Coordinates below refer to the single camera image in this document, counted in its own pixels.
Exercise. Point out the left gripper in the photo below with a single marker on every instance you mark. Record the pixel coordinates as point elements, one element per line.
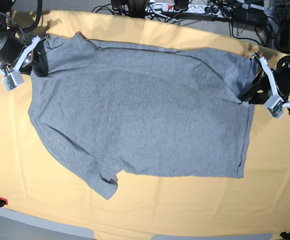
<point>257,92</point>

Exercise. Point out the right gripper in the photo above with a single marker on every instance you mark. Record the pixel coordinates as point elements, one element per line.
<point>11,49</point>

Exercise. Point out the grey t-shirt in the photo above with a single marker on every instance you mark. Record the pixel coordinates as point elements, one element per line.
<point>106,107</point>

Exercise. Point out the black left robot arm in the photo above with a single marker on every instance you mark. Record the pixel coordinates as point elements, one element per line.
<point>282,38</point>

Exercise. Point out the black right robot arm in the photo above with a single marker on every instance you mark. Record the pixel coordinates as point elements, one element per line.
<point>9,25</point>

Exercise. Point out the black power adapter box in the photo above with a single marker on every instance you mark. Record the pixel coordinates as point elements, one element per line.
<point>252,17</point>

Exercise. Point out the white power strip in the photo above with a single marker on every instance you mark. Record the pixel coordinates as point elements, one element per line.
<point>169,10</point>

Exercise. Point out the yellow table cloth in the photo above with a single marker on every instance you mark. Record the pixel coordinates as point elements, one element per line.
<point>144,206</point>

